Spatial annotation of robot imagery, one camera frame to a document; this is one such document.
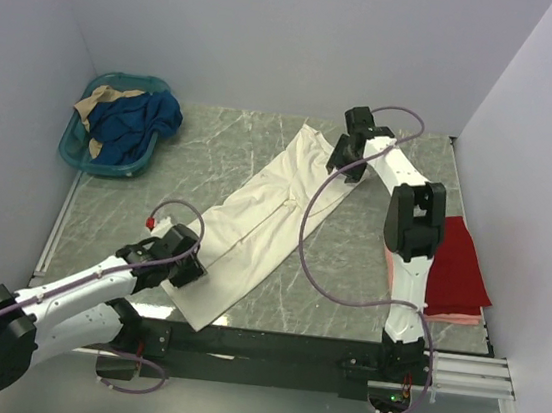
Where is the cream white t-shirt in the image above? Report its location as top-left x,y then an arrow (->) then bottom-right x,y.
162,124 -> 333,331

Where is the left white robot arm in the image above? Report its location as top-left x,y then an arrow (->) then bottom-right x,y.
0,224 -> 206,391

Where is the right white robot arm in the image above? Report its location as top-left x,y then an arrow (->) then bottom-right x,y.
326,106 -> 447,381

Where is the black base beam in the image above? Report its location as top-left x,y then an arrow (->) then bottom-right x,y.
73,308 -> 440,413

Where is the blue t-shirt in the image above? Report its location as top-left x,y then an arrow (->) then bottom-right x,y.
86,90 -> 183,167

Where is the teal plastic laundry basket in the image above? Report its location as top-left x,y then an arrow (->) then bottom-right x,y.
58,72 -> 171,178

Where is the tan t-shirt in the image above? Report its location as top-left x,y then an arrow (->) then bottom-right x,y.
74,85 -> 145,166

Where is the folded red t-shirt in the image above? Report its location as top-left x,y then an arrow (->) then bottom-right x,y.
425,216 -> 492,309

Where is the folded pink t-shirt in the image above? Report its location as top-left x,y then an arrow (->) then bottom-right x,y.
376,247 -> 492,329

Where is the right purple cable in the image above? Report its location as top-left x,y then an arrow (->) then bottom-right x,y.
275,94 -> 470,413

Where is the aluminium rail frame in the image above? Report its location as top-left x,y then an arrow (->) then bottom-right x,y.
0,252 -> 550,413

